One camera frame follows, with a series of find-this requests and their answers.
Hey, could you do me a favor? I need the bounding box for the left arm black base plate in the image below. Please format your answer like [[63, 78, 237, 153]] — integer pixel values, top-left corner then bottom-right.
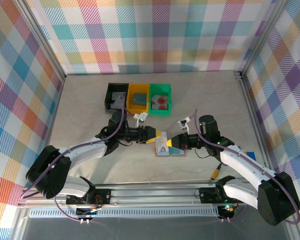
[[65, 189, 112, 206]]

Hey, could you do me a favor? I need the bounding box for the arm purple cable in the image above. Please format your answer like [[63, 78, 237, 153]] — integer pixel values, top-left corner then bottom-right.
[[188, 108, 300, 225], [19, 104, 141, 222]]

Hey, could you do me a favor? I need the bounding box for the right small circuit board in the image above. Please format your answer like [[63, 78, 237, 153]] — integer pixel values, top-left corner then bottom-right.
[[219, 204, 237, 216]]

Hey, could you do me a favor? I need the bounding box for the yellow plastic bin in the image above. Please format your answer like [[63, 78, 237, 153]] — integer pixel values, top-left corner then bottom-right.
[[126, 83, 151, 116]]

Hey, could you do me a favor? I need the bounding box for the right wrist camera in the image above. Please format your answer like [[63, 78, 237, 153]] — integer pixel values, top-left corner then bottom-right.
[[177, 116, 192, 132]]

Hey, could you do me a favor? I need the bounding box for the aluminium side rail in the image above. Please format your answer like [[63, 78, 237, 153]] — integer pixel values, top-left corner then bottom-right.
[[236, 71, 278, 181], [34, 74, 66, 187]]

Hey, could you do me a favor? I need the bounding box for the yellow handled screwdriver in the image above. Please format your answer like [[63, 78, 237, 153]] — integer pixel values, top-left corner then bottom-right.
[[211, 162, 222, 180]]

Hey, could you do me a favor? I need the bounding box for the slotted grey cable duct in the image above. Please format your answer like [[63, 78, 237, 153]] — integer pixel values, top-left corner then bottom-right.
[[27, 208, 221, 218]]

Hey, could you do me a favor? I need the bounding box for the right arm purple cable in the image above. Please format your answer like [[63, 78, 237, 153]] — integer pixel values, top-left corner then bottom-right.
[[188, 108, 300, 225]]

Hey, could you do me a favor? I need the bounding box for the green plastic bin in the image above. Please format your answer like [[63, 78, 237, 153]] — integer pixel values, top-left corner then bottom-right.
[[148, 83, 172, 116]]

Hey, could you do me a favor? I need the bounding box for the left aluminium frame post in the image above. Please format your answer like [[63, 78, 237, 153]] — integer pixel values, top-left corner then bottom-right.
[[14, 0, 67, 81]]

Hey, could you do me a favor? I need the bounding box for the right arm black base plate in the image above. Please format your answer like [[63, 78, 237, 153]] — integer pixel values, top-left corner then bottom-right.
[[198, 187, 246, 204]]

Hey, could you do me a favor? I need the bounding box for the black plastic bin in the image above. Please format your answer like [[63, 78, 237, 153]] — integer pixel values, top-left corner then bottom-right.
[[104, 83, 130, 115]]

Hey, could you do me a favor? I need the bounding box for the left aluminium side rail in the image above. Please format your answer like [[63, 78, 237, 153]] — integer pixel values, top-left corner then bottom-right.
[[34, 74, 66, 187]]

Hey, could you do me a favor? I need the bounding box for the left small circuit board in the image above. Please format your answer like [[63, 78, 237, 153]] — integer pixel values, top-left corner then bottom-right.
[[76, 205, 101, 217]]

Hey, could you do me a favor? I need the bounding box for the brown leather card holder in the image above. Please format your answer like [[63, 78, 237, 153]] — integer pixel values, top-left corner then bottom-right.
[[153, 146, 188, 159]]

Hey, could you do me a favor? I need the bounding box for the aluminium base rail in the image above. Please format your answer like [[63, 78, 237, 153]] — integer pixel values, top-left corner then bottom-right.
[[17, 183, 295, 208]]

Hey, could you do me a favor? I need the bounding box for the right aluminium side rail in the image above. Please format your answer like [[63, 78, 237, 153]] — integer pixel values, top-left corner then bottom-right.
[[236, 71, 278, 181]]

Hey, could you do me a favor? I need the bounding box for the aluminium frame post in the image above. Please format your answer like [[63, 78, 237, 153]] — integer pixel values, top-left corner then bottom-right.
[[239, 0, 288, 76], [14, 0, 67, 81]]

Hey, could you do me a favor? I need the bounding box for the right aluminium frame post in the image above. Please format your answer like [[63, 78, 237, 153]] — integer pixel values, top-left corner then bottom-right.
[[239, 0, 288, 76]]

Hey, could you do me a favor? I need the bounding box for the small circuit board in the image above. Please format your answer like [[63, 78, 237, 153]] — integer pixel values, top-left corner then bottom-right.
[[76, 205, 101, 217], [219, 204, 237, 216]]

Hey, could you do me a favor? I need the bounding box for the teal credit card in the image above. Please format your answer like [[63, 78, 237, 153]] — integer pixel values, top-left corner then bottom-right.
[[132, 93, 148, 105], [168, 146, 185, 156]]

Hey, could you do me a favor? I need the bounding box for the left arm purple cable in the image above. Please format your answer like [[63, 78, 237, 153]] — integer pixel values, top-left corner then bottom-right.
[[19, 104, 141, 222]]

